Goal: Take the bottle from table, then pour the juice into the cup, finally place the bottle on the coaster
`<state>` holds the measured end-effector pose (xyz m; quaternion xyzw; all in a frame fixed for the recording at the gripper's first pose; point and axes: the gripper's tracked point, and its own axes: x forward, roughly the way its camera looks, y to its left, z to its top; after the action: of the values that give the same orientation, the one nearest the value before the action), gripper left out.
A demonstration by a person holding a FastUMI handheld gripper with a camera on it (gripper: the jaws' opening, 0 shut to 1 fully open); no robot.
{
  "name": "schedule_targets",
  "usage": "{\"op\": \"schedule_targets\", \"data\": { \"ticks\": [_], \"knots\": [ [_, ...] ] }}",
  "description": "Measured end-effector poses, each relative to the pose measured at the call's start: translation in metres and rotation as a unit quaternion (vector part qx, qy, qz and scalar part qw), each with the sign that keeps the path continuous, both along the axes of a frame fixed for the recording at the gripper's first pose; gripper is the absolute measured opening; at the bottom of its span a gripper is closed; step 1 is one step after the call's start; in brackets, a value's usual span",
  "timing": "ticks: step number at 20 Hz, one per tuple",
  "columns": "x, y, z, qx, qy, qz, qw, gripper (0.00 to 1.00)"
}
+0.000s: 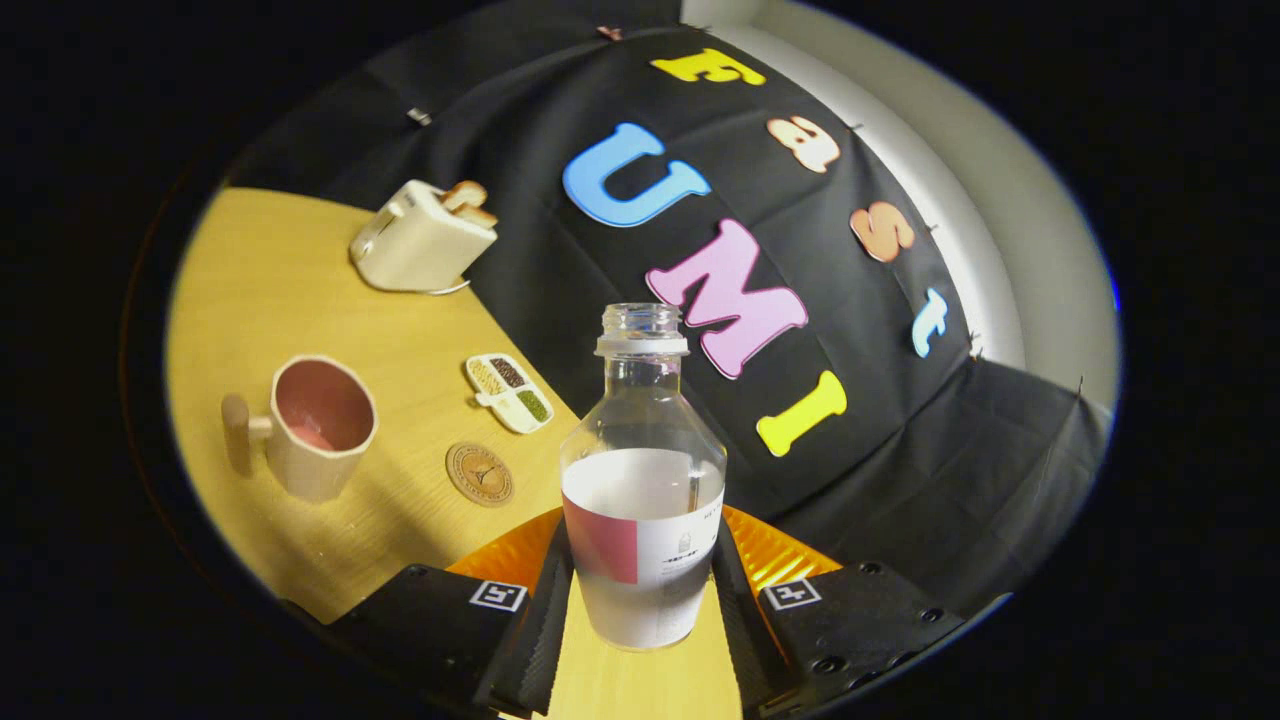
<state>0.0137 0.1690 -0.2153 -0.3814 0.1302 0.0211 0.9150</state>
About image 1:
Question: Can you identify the wooden table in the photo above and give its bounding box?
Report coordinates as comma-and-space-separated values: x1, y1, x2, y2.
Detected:
165, 187, 746, 720

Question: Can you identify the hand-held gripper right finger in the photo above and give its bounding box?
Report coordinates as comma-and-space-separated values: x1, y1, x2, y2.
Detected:
712, 505, 966, 716

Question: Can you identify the black backdrop cloth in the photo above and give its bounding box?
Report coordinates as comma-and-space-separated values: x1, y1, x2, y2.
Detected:
225, 0, 1111, 616

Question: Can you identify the round wooden coaster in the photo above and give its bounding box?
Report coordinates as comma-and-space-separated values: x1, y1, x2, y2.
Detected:
446, 442, 515, 508

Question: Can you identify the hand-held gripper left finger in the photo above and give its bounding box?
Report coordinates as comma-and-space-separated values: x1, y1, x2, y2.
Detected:
325, 508, 576, 716

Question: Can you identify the cream cup with wooden handle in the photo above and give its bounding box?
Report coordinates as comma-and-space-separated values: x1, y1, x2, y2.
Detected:
221, 355, 379, 503

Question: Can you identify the divided dish of grains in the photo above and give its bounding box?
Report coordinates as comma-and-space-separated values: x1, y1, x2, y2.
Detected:
465, 353, 555, 435

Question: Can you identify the clear juice bottle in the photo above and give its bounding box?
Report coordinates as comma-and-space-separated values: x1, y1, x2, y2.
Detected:
560, 303, 728, 652

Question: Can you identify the cream toaster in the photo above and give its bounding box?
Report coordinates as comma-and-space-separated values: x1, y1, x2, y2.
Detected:
350, 180, 499, 294

